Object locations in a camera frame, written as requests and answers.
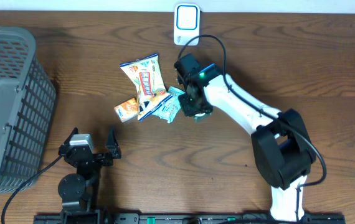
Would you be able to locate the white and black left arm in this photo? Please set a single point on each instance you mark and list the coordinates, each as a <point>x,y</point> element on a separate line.
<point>79,190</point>

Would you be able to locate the green Zam-Buk ointment box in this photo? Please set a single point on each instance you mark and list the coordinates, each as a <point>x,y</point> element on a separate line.
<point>201,116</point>

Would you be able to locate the yellow snack chip bag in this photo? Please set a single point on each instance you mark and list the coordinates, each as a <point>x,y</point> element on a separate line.
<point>145,74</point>

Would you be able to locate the grey plastic mesh basket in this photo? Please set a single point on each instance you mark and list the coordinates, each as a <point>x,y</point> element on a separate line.
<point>27,104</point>

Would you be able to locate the white barcode scanner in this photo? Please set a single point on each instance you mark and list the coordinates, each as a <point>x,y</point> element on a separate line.
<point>186,22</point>

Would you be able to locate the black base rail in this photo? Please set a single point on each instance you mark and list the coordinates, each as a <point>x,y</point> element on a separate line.
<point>134,218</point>

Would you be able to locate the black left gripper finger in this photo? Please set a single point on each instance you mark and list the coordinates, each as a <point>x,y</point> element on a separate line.
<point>65,147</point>
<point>112,144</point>

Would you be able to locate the mint green wipes packet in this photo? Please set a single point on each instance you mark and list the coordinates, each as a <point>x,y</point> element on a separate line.
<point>169,110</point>

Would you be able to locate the orange small carton box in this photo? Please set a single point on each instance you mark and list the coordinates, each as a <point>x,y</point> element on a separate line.
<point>127,110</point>

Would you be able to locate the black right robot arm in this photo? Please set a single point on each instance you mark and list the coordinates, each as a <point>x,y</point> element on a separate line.
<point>282,148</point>

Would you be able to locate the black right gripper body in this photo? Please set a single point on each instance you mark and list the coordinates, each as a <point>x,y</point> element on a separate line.
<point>191,106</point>

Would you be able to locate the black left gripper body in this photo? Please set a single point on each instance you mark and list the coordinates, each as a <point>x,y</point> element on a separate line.
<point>99,159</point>

